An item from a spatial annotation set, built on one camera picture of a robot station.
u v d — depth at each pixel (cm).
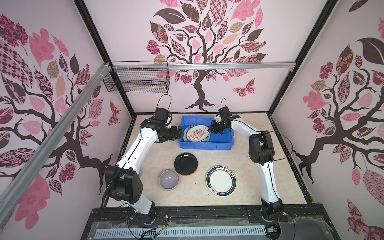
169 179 85
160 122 63
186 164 90
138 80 122
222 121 88
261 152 61
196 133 103
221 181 85
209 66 93
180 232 70
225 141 96
